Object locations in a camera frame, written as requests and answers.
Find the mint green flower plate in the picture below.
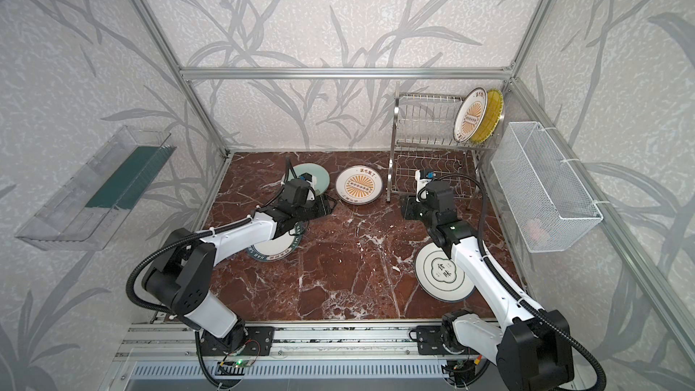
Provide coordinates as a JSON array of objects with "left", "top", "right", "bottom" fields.
[{"left": 282, "top": 163, "right": 330, "bottom": 199}]

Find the orange sunburst plate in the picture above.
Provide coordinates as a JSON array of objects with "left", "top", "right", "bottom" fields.
[
  {"left": 335, "top": 166, "right": 384, "bottom": 206},
  {"left": 454, "top": 88, "right": 488, "bottom": 142}
]

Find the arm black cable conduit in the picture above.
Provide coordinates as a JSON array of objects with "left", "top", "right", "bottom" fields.
[
  {"left": 126, "top": 216, "right": 253, "bottom": 314},
  {"left": 433, "top": 173, "right": 607, "bottom": 391}
]

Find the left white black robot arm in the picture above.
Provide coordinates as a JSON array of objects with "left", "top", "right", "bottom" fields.
[{"left": 126, "top": 177, "right": 338, "bottom": 344}]

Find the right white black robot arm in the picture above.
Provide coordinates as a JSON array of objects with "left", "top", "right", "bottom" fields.
[{"left": 400, "top": 178, "right": 575, "bottom": 390}]

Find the clear plastic wall tray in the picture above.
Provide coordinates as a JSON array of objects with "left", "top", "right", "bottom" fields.
[{"left": 16, "top": 126, "right": 176, "bottom": 251}]

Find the aluminium cage frame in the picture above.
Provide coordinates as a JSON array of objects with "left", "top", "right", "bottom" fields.
[{"left": 128, "top": 0, "right": 694, "bottom": 362}]

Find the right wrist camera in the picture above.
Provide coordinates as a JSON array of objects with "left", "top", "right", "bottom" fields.
[{"left": 416, "top": 169, "right": 436, "bottom": 202}]

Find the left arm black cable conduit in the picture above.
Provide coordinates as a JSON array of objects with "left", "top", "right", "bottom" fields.
[{"left": 126, "top": 216, "right": 253, "bottom": 314}]

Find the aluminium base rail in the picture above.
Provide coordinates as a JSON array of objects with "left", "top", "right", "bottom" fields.
[{"left": 110, "top": 319, "right": 571, "bottom": 362}]

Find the yellow grid plate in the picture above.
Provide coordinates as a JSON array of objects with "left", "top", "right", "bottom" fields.
[{"left": 470, "top": 90, "right": 504, "bottom": 144}]

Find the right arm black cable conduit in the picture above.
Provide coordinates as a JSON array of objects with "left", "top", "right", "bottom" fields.
[{"left": 433, "top": 173, "right": 607, "bottom": 391}]

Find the white wire mesh basket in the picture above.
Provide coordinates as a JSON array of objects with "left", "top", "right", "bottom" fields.
[{"left": 492, "top": 121, "right": 603, "bottom": 253}]

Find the green rimmed Chinese text plate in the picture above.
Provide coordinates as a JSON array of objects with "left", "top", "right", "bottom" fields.
[{"left": 246, "top": 223, "right": 306, "bottom": 262}]

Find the steel two-tier dish rack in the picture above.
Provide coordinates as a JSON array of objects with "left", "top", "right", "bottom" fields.
[{"left": 386, "top": 92, "right": 502, "bottom": 202}]

